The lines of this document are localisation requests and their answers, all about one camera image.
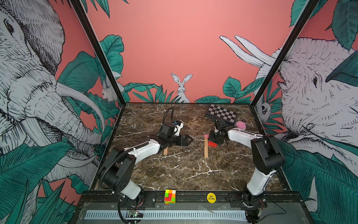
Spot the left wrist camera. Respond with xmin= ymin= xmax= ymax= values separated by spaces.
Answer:
xmin=159 ymin=121 xmax=184 ymax=137

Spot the pink round button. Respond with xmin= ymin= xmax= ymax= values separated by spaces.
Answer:
xmin=235 ymin=121 xmax=246 ymax=130

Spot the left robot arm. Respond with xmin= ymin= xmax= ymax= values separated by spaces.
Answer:
xmin=98 ymin=134 xmax=193 ymax=207

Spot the colourful puzzle cube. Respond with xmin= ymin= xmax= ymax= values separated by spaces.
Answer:
xmin=164 ymin=189 xmax=176 ymax=204

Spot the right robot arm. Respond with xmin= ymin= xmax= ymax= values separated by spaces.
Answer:
xmin=209 ymin=127 xmax=285 ymax=208

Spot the white perforated strip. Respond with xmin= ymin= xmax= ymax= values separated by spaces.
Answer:
xmin=84 ymin=210 xmax=247 ymax=221

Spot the black front rail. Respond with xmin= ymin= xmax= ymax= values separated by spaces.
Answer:
xmin=77 ymin=190 xmax=305 ymax=210

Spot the yellow big blind chip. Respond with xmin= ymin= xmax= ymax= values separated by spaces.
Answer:
xmin=207 ymin=192 xmax=216 ymax=203

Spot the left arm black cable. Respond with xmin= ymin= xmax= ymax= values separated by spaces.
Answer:
xmin=162 ymin=106 xmax=174 ymax=124

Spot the folded checkered chess board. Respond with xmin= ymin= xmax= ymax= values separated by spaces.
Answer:
xmin=205 ymin=104 xmax=237 ymax=125

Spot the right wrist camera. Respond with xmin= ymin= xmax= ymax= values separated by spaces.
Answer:
xmin=214 ymin=118 xmax=228 ymax=132

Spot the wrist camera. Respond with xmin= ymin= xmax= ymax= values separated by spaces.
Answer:
xmin=159 ymin=121 xmax=184 ymax=137
xmin=214 ymin=118 xmax=228 ymax=132

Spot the small circuit board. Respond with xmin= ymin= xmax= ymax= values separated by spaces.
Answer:
xmin=127 ymin=210 xmax=144 ymax=218

